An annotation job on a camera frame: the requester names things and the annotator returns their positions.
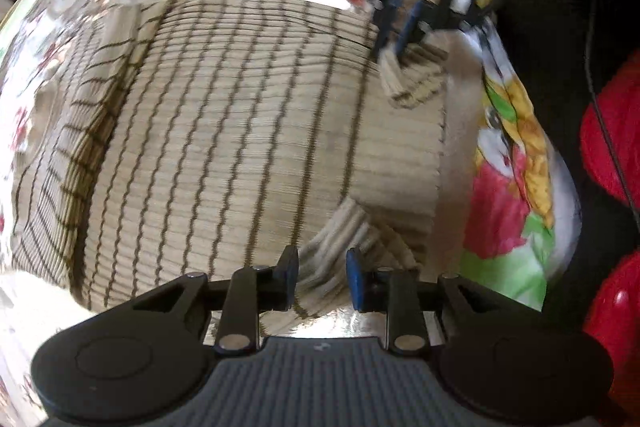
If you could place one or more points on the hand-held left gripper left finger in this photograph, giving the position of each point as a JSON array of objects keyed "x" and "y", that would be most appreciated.
[{"x": 287, "y": 277}]

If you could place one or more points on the colourful floral bed sheet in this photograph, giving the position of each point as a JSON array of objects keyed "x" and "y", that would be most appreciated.
[{"x": 505, "y": 207}]

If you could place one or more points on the beige striped ribbed sweater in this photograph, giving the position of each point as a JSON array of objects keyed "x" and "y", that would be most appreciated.
[{"x": 225, "y": 132}]

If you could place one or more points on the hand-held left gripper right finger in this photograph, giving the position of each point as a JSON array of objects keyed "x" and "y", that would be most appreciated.
[{"x": 355, "y": 279}]

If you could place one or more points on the red plastic object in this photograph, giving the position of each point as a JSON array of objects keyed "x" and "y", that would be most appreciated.
[
  {"x": 617, "y": 332},
  {"x": 620, "y": 127}
]

